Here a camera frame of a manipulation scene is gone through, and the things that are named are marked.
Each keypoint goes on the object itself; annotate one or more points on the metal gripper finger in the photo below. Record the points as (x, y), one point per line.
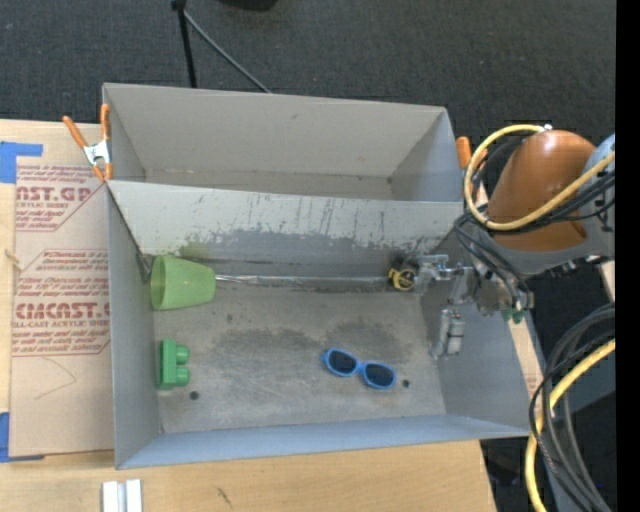
(455, 337)
(434, 267)

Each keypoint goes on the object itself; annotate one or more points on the blue sunglasses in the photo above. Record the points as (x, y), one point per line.
(357, 369)

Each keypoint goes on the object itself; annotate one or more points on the grey metal bin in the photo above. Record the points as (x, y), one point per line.
(300, 320)

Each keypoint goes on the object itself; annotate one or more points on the green plastic cup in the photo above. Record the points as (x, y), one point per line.
(182, 284)

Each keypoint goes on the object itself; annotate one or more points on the green toy building block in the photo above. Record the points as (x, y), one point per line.
(172, 365)

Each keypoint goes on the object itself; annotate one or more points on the brown cardboard board, red print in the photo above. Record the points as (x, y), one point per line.
(60, 280)

